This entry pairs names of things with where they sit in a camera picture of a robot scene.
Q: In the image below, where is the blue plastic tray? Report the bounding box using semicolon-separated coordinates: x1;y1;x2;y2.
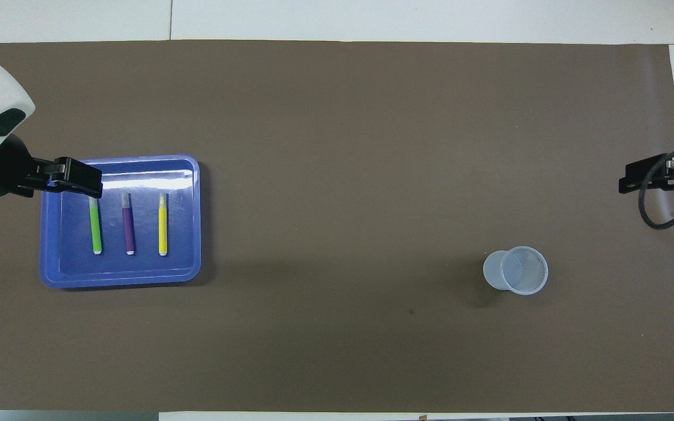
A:
40;154;202;289

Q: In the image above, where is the translucent plastic cup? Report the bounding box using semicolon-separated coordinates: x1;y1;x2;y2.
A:
483;246;549;296

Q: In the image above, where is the brown table mat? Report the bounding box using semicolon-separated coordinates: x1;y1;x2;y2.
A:
0;40;674;413

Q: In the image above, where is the green marker pen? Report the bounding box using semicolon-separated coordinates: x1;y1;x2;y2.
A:
88;196;104;256

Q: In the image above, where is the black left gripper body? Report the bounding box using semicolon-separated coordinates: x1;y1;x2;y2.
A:
0;133;51;199

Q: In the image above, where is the purple marker pen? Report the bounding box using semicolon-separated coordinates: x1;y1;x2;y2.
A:
121;193;136;256

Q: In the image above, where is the yellow marker pen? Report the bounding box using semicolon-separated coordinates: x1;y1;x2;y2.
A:
158;193;169;257

